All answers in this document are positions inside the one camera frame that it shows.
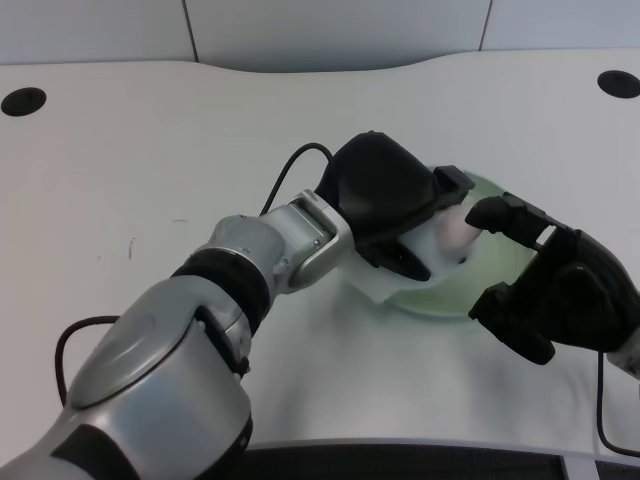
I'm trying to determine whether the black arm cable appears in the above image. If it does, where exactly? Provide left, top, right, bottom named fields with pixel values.
left=596, top=349, right=640, bottom=458
left=54, top=143, right=335, bottom=407

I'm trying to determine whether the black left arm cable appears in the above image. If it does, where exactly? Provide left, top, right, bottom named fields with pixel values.
left=54, top=143, right=335, bottom=407

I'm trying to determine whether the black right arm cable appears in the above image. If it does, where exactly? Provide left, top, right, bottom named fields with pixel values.
left=596, top=349, right=640, bottom=458

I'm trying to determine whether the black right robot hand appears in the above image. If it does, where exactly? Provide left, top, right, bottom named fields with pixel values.
left=464, top=193, right=640, bottom=366

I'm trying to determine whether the green round plate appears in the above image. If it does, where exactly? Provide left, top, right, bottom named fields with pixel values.
left=384, top=169, right=539, bottom=319

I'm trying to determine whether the black table cable grommet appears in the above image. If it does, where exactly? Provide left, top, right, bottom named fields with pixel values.
left=597, top=69, right=640, bottom=100
left=0, top=87, right=48, bottom=118

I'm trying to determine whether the white rabbit doll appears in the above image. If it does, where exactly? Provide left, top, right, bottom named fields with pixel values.
left=341, top=197, right=486, bottom=306

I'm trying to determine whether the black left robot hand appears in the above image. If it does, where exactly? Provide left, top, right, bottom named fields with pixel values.
left=313, top=130, right=476, bottom=283

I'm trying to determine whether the black chair seat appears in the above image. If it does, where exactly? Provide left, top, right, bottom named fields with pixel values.
left=238, top=441, right=599, bottom=480

